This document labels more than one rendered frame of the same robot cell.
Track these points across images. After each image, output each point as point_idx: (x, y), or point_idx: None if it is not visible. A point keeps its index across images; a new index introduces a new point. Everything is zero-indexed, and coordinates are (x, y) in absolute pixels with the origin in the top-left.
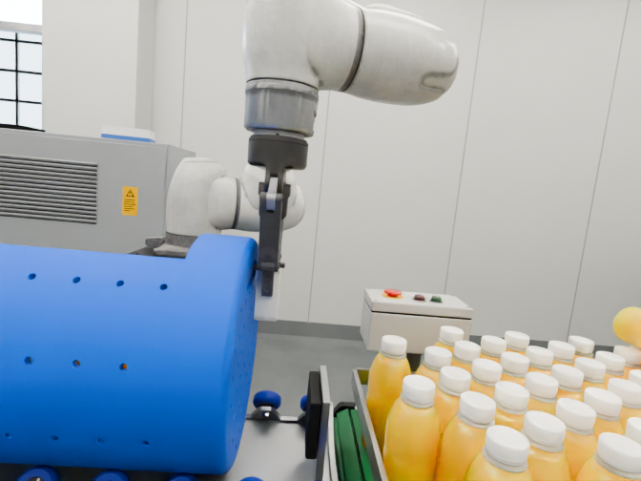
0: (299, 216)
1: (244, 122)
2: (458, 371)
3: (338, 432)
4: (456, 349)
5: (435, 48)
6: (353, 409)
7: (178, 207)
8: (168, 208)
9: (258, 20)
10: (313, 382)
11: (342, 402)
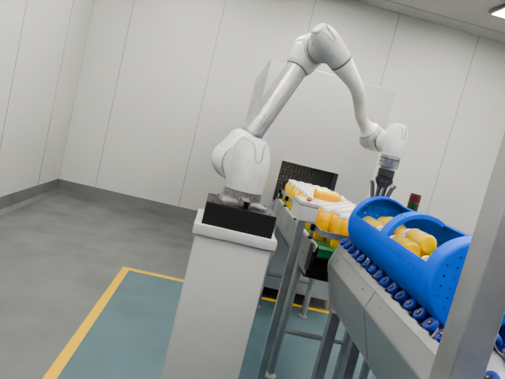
0: None
1: (394, 168)
2: None
3: (327, 252)
4: (340, 212)
5: None
6: (318, 245)
7: (266, 177)
8: (260, 178)
9: (405, 146)
10: None
11: (313, 245)
